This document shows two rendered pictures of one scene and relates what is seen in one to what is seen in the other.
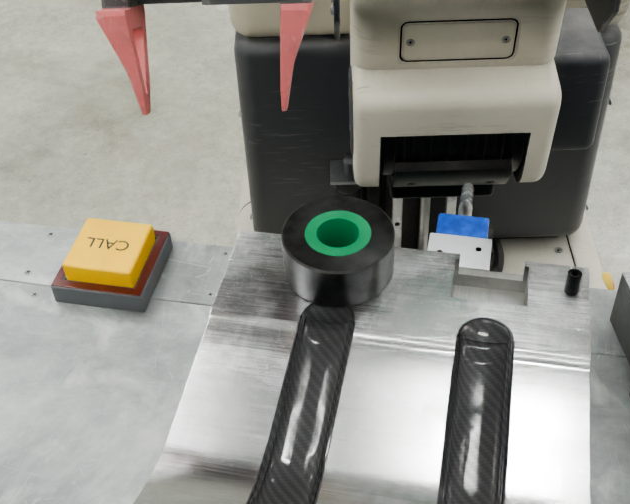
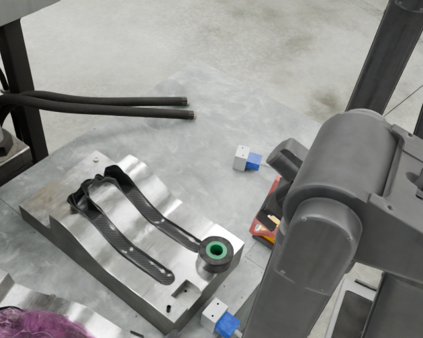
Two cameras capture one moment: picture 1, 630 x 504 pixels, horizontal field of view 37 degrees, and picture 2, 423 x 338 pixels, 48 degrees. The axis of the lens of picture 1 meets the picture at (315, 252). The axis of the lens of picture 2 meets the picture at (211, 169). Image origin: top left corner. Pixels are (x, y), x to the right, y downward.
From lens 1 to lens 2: 0.97 m
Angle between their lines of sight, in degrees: 69
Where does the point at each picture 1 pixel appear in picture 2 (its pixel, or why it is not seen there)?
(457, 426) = (147, 258)
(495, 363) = (159, 277)
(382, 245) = (204, 257)
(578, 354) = (146, 296)
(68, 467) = (207, 205)
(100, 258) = not seen: hidden behind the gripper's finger
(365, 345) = (183, 251)
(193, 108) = not seen: outside the picture
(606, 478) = (125, 317)
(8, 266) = not seen: hidden behind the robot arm
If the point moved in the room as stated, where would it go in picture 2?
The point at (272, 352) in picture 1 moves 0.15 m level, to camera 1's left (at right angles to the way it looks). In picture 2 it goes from (194, 231) to (219, 189)
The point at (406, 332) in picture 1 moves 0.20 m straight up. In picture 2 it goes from (180, 261) to (186, 206)
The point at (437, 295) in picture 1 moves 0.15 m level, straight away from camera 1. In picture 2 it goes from (189, 275) to (246, 314)
